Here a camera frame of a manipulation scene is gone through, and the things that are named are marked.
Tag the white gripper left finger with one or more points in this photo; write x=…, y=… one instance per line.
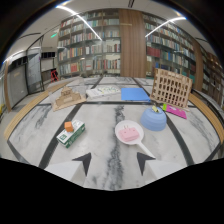
x=71, y=167

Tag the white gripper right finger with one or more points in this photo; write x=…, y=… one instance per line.
x=156, y=166

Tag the pink plug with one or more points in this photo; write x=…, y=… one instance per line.
x=128, y=134

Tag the green white carton box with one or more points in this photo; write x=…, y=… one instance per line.
x=71, y=133

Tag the orange cube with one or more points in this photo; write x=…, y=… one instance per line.
x=68, y=126

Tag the blue upturned bowl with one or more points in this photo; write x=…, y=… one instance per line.
x=153, y=119

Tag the small yellow green object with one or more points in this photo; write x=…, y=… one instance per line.
x=155, y=109

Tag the wooden building model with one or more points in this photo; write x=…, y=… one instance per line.
x=67, y=98

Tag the blue folder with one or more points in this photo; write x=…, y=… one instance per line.
x=134, y=94

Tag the wooden lattice model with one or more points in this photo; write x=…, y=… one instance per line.
x=171, y=88

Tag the white printed book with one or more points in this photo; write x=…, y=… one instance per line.
x=102, y=91

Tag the red step stool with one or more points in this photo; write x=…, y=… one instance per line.
x=54, y=75

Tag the tall bookshelf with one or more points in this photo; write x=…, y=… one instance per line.
x=89, y=43
x=170, y=50

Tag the wooden wall panel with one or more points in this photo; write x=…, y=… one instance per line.
x=131, y=43

